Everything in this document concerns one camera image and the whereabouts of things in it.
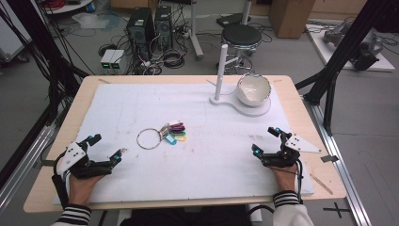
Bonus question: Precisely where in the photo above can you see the person's right hand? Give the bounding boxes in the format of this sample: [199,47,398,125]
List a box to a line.
[269,163,299,193]

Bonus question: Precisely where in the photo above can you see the white bowl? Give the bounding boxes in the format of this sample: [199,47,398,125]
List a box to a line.
[235,73,273,107]

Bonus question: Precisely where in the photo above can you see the key ring with coloured tags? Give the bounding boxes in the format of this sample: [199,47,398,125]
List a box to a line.
[136,120,188,151]

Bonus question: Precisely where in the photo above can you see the coil of black cables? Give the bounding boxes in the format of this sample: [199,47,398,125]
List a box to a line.
[161,48,186,70]

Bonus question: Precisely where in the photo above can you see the person's dark trousers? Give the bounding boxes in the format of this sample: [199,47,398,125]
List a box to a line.
[119,204,252,226]

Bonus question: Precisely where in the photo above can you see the white stand leg with castor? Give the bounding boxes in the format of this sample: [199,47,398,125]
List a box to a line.
[187,0,205,61]

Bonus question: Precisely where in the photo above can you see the white board with grey device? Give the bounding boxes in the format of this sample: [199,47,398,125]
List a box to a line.
[305,19,396,73]

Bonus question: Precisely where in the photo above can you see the wooden table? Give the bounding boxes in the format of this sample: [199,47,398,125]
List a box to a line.
[23,74,347,215]

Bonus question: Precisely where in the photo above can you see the person's left hand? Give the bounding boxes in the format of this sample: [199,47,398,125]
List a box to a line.
[68,173,106,209]

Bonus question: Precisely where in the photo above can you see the black computer tower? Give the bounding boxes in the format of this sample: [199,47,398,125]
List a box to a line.
[125,7,156,64]
[153,5,174,52]

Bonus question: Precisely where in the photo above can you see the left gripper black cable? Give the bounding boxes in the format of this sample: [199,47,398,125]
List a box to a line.
[51,153,71,209]

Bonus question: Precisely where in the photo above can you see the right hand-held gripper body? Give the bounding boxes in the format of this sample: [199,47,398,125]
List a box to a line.
[259,133,323,169]

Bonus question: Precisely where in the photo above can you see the black round stool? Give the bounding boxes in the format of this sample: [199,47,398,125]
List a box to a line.
[215,24,263,75]

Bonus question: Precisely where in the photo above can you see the aluminium rail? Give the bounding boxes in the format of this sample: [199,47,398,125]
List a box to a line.
[302,95,373,226]
[0,123,57,218]

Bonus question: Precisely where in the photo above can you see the cardboard box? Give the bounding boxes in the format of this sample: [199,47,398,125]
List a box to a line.
[268,0,316,40]

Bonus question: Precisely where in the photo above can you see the white stand with post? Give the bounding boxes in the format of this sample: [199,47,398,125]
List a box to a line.
[209,43,272,118]

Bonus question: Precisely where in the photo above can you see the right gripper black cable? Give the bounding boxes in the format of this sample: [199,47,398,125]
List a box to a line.
[295,158,305,205]

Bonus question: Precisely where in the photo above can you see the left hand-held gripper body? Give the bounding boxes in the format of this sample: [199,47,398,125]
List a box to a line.
[54,140,114,181]

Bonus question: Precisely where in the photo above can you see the white box with green display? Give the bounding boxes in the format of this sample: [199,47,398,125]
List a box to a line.
[100,48,117,71]
[109,49,126,71]

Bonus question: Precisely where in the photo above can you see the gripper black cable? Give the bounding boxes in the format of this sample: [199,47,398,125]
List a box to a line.
[295,158,305,205]
[51,153,71,209]

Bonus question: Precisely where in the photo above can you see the black metal frame stand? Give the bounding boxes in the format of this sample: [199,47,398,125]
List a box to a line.
[0,0,89,126]
[295,0,399,137]

